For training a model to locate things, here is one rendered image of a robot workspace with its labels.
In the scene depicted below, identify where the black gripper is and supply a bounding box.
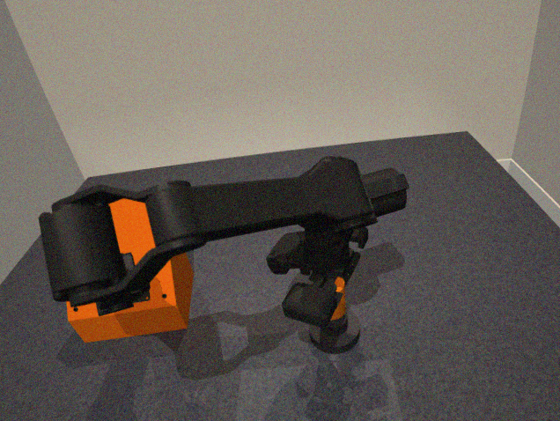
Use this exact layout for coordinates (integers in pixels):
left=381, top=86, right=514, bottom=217
left=282, top=227, right=368, bottom=329

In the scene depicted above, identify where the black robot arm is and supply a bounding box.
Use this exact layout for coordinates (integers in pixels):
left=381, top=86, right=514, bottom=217
left=39, top=156, right=409, bottom=317

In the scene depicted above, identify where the orange knob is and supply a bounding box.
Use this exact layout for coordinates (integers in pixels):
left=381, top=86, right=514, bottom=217
left=331, top=277, right=346, bottom=320

